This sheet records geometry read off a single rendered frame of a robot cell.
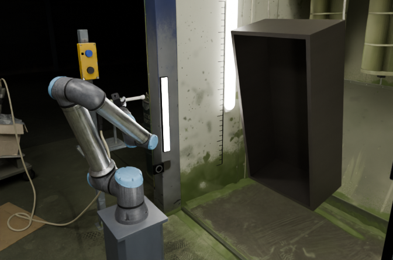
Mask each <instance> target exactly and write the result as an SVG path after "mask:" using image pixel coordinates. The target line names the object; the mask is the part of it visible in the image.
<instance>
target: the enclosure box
mask: <svg viewBox="0 0 393 260"><path fill-rule="evenodd" d="M345 26H346V20H331V19H263V20H259V21H257V22H254V23H251V24H249V25H245V26H242V27H239V28H237V29H233V30H231V31H230V33H231V38H232V48H233V57H234V62H235V72H236V81H237V90H238V96H239V105H240V114H241V120H242V129H243V138H244V148H245V153H246V162H247V172H248V177H249V178H250V179H252V180H254V181H256V182H258V183H260V184H262V185H264V186H266V187H268V188H270V189H271V190H273V191H275V192H277V193H279V194H281V195H283V196H285V197H287V198H289V199H291V200H293V201H294V202H296V203H298V204H300V205H302V206H304V207H306V208H307V209H309V210H311V211H314V210H315V209H317V208H318V207H319V206H320V205H321V204H322V203H323V202H324V201H325V200H326V199H327V198H329V197H330V196H331V195H332V194H333V193H334V192H335V191H337V190H338V188H340V187H341V185H342V143H343V97H344V50H345Z"/></svg>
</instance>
